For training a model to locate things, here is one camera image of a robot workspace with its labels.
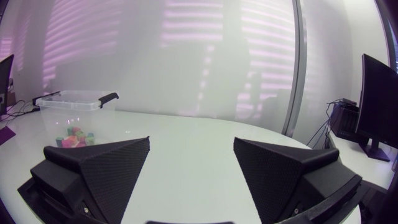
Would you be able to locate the dark mat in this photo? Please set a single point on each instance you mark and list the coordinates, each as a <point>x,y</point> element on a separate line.
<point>4,135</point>

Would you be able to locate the dark screen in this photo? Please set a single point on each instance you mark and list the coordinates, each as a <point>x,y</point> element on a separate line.
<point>377,105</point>
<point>4,84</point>

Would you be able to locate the pile of toy bricks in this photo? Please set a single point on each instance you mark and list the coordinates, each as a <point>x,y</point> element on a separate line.
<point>76,139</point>

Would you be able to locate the black computer box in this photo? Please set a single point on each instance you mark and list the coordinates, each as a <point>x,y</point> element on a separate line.
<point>343,121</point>

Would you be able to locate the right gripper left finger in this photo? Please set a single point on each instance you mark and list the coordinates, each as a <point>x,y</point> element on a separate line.
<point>105,174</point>

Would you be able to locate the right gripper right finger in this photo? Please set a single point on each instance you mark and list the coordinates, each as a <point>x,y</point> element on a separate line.
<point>280,177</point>

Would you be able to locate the clear plastic container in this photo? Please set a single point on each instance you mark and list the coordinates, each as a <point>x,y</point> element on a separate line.
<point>77,112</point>

